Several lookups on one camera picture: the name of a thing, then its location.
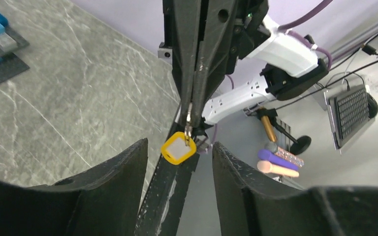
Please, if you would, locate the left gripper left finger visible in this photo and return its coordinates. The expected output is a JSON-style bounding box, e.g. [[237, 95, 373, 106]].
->
[[0, 139, 148, 236]]

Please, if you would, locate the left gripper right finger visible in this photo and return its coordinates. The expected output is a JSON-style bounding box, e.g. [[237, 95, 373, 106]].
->
[[212, 143, 378, 236]]

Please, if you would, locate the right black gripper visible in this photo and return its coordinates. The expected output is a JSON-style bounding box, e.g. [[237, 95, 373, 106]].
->
[[157, 0, 271, 128]]

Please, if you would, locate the yellow key tag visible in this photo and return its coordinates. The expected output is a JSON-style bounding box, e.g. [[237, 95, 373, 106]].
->
[[160, 132, 197, 165]]

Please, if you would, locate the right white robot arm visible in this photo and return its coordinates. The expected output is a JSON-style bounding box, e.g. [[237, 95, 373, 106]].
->
[[160, 0, 332, 129]]

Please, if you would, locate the tan foam cylinder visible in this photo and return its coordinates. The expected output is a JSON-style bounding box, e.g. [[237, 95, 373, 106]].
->
[[257, 161, 299, 177]]

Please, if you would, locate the glitter handheld microphone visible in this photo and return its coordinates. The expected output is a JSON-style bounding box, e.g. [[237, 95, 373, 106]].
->
[[264, 142, 304, 167]]

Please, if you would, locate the gold microphone on stand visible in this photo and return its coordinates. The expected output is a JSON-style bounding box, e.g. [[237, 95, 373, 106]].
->
[[256, 107, 312, 155]]

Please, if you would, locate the black keyboard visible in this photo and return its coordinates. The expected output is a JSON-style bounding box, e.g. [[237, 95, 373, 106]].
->
[[324, 85, 378, 154]]

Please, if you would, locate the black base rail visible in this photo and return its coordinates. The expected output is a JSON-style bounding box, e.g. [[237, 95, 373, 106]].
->
[[133, 104, 209, 236]]

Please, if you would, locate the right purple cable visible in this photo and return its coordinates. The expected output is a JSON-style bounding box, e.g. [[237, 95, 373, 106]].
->
[[277, 0, 335, 71]]

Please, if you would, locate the black desk cable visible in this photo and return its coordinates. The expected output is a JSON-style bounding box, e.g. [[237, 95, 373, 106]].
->
[[274, 26, 378, 112]]

